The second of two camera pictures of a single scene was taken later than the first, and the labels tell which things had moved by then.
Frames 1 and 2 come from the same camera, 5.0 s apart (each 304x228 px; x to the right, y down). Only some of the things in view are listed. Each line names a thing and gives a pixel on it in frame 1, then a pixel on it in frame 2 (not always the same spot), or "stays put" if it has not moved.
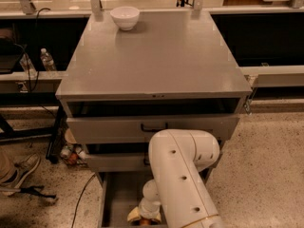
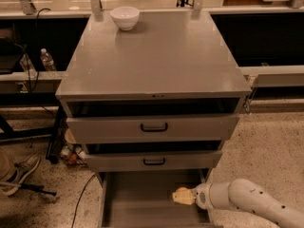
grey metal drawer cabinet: (173, 70) stays put
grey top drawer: (138, 129) stays put
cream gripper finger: (135, 213) → (184, 197)
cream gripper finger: (158, 218) → (183, 191)
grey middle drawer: (118, 163) stays put
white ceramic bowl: (125, 17) stays put
